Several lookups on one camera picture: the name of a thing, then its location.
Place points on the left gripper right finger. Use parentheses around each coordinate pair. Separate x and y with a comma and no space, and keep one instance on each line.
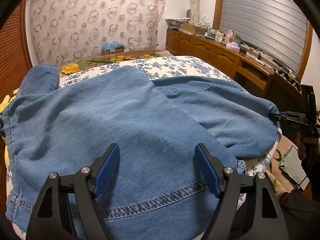
(263,219)

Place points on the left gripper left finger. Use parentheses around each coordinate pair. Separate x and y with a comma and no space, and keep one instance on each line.
(51,217)

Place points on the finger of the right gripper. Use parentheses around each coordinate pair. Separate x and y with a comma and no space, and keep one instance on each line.
(277,116)

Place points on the blue denim jeans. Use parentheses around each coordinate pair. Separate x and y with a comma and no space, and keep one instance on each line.
(125,129)

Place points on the wooden sideboard cabinet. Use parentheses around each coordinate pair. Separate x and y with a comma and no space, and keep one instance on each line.
(257,79)

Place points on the pink bottle on sideboard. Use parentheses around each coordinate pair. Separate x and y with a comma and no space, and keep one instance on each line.
(229,37)

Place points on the grey window roller shutter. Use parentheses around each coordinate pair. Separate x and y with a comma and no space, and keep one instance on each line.
(277,27)

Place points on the cardboard box on sideboard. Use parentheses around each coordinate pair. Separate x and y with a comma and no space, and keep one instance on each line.
(192,29)

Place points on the yellow plush toy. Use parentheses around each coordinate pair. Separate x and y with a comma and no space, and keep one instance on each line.
(8,98)

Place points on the colourful floral bed blanket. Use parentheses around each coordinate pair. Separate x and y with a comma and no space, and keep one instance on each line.
(96,61)

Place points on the brown louvered wardrobe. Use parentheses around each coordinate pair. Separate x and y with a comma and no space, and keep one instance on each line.
(15,58)

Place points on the cardboard box with blue cloth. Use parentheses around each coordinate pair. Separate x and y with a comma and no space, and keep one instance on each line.
(111,48)

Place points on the circle patterned curtain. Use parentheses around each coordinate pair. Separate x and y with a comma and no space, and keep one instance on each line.
(63,31)

